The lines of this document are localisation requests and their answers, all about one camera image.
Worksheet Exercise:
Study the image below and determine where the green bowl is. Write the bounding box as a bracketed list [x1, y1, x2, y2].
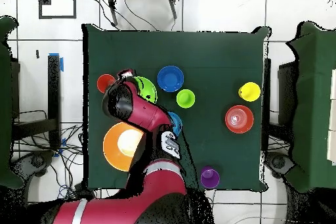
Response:
[133, 76, 158, 104]

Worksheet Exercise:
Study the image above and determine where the large yellow-orange bowl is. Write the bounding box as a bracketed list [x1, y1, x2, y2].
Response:
[102, 122, 145, 172]

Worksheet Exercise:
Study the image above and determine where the orange cup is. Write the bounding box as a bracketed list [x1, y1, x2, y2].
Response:
[96, 74, 117, 94]

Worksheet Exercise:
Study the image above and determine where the dark blue bowl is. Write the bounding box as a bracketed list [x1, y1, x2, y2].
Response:
[157, 65, 185, 93]

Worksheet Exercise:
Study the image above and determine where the green cup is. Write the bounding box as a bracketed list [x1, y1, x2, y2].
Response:
[176, 89, 196, 109]

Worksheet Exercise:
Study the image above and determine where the blue tape strip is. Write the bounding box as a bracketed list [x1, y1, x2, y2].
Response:
[48, 52, 64, 72]

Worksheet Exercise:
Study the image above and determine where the light blue bowl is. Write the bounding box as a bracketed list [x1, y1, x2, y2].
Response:
[167, 111, 183, 137]

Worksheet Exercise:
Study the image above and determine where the dark green tablecloth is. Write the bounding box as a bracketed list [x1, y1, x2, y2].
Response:
[81, 23, 271, 190]

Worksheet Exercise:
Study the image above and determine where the orange bowl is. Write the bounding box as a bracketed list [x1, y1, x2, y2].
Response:
[224, 104, 255, 135]

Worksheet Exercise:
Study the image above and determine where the yellow cup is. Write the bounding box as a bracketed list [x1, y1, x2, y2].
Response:
[238, 81, 262, 102]

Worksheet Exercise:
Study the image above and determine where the green cloth covered side table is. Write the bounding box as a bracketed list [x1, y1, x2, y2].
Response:
[0, 16, 24, 189]
[285, 21, 336, 193]

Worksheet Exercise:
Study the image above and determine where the black power strip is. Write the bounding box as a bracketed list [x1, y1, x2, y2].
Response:
[74, 183, 95, 200]

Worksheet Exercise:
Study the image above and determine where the black office chair base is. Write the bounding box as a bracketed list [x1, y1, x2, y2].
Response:
[264, 151, 296, 179]
[11, 150, 56, 179]

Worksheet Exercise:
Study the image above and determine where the purple cup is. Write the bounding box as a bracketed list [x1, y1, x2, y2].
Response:
[200, 166, 221, 189]

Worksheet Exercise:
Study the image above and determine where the black bench frame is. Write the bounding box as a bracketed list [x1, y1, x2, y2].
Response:
[11, 54, 62, 151]

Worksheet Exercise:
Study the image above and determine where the tangle of floor cables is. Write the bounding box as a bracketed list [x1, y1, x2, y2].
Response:
[11, 109, 106, 204]

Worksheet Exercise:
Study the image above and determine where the black side frame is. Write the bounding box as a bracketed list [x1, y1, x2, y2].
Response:
[262, 58, 296, 130]

